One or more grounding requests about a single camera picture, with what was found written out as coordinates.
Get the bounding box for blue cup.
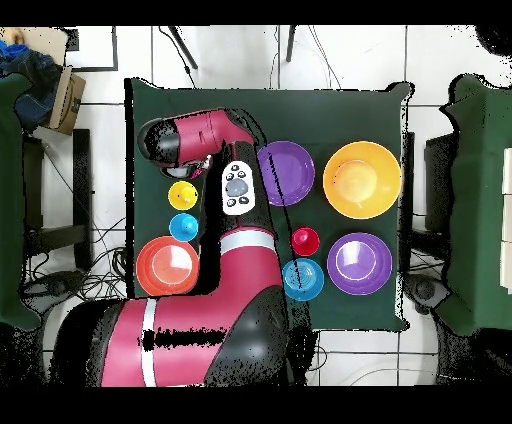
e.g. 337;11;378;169
168;212;200;243

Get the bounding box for cardboard box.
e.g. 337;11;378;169
43;65;87;136

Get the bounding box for orange-red bowl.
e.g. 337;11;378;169
135;235;201;298

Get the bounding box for black stand leg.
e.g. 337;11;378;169
167;25;199;71
285;25;299;63

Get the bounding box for black metal frame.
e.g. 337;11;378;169
399;131;459;261
21;128;93;273

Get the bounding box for beige cardboard sheet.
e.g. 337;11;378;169
0;26;69;65

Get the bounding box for white board black frame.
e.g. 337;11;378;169
63;25;119;73

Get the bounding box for blue clothing pile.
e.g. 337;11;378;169
0;39;63;133

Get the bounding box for large yellow bowl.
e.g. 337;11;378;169
322;140;402;220

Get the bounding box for black cable tangle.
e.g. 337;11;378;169
23;215;133;305

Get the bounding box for dark green tablecloth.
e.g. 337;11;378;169
124;77;415;333

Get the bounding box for green covered side table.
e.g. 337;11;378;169
0;73;43;331
435;73;512;337

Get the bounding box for purple bowl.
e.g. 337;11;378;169
326;232;394;297
256;140;316;208

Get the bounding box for white boxes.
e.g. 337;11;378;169
501;147;512;295

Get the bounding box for red cup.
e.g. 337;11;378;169
290;226;321;258

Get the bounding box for blue bowl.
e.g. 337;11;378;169
281;257;326;302

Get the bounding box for yellow cup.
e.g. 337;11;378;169
167;180;199;212

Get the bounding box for black wheeled base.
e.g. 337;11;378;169
403;271;451;317
19;269;87;317

